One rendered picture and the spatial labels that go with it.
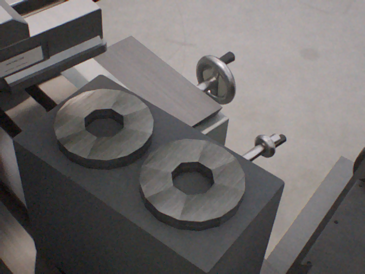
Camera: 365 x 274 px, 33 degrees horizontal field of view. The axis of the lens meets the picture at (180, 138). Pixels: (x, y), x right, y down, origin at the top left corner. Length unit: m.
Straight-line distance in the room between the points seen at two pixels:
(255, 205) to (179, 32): 2.00
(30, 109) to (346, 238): 0.62
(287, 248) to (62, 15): 0.73
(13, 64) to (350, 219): 0.67
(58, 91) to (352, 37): 1.87
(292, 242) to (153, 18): 1.42
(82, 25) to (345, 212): 0.61
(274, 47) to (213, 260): 2.03
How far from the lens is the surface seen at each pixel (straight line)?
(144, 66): 1.23
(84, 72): 1.08
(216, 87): 1.36
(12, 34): 0.86
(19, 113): 0.87
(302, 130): 2.17
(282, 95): 2.28
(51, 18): 0.91
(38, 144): 0.57
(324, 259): 1.14
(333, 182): 1.51
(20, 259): 0.72
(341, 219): 1.20
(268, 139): 1.38
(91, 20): 0.92
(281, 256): 1.35
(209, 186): 0.53
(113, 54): 1.26
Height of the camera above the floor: 1.52
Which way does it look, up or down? 47 degrees down
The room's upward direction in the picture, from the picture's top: 4 degrees clockwise
